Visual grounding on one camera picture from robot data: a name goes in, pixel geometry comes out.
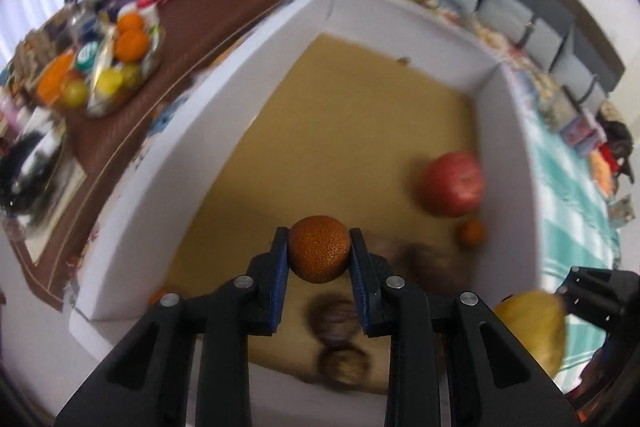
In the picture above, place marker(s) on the brown table mat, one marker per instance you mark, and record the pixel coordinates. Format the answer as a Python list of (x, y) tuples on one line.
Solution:
[(210, 22)]

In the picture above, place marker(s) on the orange packet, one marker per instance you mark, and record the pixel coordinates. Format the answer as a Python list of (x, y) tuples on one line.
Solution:
[(52, 79)]

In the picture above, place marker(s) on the yellow lemon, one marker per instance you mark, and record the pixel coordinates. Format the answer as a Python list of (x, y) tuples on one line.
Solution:
[(532, 332)]

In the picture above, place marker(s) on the black bag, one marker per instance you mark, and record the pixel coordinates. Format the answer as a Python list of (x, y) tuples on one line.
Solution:
[(621, 139)]

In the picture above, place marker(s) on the large red apple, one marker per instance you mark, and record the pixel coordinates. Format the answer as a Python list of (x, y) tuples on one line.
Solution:
[(452, 184)]

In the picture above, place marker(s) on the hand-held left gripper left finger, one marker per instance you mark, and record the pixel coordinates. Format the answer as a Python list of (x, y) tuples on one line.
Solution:
[(279, 292)]

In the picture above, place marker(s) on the clear glass tray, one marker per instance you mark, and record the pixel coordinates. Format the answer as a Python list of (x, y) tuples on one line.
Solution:
[(155, 52)]

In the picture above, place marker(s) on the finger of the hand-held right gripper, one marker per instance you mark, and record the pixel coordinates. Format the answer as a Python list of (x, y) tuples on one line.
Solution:
[(595, 297)]

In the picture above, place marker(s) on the teal lidded container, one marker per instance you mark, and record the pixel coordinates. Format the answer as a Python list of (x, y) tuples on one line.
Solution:
[(86, 59)]

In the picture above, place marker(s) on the yellow green apple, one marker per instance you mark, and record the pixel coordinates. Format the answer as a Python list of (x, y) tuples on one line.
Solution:
[(75, 93)]

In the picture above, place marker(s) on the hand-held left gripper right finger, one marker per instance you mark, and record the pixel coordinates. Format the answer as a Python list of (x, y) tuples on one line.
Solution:
[(361, 297)]

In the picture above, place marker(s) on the white cardboard box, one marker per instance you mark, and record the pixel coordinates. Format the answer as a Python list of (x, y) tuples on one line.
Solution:
[(250, 82)]

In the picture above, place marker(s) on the dark orange tangerine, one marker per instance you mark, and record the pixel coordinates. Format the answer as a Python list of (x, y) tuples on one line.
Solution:
[(318, 255)]

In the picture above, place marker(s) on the purple sweet potato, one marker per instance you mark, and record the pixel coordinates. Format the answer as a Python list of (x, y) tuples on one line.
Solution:
[(384, 249), (435, 263)]

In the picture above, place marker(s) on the pink labelled can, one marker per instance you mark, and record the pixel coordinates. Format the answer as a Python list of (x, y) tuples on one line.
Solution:
[(575, 129), (593, 139)]

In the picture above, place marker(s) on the white bottle with red cap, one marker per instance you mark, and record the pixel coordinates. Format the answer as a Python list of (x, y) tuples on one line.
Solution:
[(147, 7)]

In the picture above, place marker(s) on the dark brown passion fruit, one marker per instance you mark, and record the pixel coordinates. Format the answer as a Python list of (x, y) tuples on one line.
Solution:
[(335, 319), (345, 364)]

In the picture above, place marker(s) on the orange on side tray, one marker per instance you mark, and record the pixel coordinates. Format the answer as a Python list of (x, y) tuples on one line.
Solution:
[(131, 23), (132, 46)]

